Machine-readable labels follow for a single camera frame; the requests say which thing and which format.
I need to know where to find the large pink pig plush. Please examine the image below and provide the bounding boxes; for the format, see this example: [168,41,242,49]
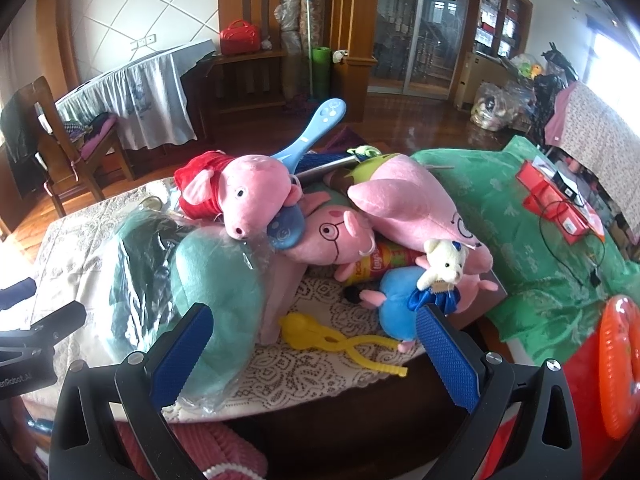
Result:
[322,152,501,311]

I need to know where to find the pink pig plush red dress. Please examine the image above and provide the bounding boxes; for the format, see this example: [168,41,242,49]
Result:
[174,150,305,241]

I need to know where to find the blue round rattle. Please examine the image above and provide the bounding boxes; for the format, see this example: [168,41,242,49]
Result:
[266,207,306,252]

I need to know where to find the red handbag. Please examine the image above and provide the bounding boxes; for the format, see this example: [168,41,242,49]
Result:
[220,19,262,56]

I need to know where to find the pink pig plush with glasses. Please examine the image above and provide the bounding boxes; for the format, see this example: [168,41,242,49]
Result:
[280,190,376,283]

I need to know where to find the glass sliding door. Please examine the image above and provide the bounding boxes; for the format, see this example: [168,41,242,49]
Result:
[367,0,473,101]

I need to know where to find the teal plush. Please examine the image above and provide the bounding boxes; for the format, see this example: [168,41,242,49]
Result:
[169,224,307,405]

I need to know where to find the green rolled mat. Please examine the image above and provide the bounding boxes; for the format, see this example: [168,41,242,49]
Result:
[311,46,332,98]

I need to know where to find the floral cloth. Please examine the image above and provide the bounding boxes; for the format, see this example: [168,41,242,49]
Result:
[545,80,640,221]

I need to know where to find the white teddy bear blue dress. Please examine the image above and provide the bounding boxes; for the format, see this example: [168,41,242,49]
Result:
[407,239,476,316]

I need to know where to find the red plastic basin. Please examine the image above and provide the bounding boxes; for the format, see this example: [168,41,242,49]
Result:
[480,345,631,480]

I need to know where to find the yellow plastic snowball clamp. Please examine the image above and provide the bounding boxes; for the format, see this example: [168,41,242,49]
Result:
[280,312,408,378]

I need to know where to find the blue plastic boomerang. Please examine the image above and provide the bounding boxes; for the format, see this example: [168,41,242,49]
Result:
[270,98,347,173]

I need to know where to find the person's pink fleece clothing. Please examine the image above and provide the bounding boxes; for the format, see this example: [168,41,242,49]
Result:
[115,420,268,480]

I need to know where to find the white hanging cloth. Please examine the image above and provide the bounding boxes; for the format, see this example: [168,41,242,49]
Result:
[55,40,216,151]

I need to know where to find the yellow red chips can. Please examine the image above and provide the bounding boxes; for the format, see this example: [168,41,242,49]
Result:
[345,242,426,288]

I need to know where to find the red cardboard box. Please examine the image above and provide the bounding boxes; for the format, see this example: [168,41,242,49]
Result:
[522,187,608,246]
[515,156,571,196]

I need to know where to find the clear bag of toys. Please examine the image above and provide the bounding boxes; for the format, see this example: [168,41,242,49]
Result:
[470,82,523,133]

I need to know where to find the wooden chair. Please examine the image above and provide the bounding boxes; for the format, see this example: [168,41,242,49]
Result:
[0,76,136,218]

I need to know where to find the wooden bookshelf cabinet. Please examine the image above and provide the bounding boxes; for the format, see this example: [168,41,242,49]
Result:
[470,0,533,61]

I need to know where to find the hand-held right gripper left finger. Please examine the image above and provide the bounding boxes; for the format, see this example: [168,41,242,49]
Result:
[48,302,216,480]

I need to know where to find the dark jacket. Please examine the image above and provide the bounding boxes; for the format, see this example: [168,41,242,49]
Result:
[0,85,41,163]

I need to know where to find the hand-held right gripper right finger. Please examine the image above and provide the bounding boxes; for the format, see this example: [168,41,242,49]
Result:
[415,302,583,480]

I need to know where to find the green patterned cloth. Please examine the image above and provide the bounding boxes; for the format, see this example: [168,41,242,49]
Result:
[410,135,631,366]

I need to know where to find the pig plush blue body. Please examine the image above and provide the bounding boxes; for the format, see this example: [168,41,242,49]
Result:
[359,265,436,353]

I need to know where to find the dark wooden side cabinet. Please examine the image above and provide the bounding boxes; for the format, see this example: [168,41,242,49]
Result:
[200,50,288,136]

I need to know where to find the stack of seat cushions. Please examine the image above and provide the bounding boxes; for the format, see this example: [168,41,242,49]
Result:
[62,112,118,158]

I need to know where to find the wrapped rolled mats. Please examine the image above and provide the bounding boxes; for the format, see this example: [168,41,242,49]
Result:
[277,0,326,103]

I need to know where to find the black cable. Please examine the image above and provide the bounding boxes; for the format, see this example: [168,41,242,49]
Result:
[539,200,608,286]

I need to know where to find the mop with teal handle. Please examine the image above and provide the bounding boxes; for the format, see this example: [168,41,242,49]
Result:
[304,0,317,101]

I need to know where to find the dark blue mesh net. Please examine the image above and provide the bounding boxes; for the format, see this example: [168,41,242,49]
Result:
[300,152,341,171]

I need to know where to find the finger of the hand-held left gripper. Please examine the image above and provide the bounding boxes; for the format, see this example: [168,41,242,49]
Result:
[0,277,38,313]
[0,301,87,356]

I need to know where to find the orange inflatable ring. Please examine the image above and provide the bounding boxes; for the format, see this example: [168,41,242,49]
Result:
[597,295,640,441]

